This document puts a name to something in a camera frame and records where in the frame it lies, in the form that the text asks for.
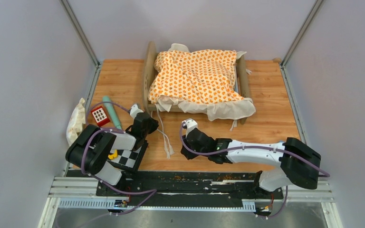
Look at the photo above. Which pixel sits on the yellow duck print blanket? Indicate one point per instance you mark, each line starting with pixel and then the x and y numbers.
pixel 198 78

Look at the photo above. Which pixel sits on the white duck pillow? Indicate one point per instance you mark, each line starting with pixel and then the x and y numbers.
pixel 76 122

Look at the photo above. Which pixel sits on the wooden pet bed frame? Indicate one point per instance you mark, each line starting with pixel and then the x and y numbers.
pixel 150 82

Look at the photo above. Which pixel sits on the red window toy block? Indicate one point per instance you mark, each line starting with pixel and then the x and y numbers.
pixel 100 116

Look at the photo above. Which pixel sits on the black white checkerboard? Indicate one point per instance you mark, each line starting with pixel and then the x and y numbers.
pixel 129 160

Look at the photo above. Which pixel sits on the teal cylinder toy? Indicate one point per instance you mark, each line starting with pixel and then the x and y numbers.
pixel 111 111

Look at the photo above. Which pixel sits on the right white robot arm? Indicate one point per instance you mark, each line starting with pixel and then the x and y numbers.
pixel 294 162

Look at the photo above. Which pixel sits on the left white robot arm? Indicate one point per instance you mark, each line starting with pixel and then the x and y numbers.
pixel 106 154

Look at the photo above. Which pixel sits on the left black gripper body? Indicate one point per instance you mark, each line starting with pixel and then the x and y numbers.
pixel 152 127

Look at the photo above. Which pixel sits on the yellow plastic block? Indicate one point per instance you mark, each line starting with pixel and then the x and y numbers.
pixel 113 155

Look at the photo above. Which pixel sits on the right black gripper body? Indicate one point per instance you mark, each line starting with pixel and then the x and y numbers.
pixel 190 147

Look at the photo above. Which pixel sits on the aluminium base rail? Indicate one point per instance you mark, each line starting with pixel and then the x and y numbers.
pixel 192 191

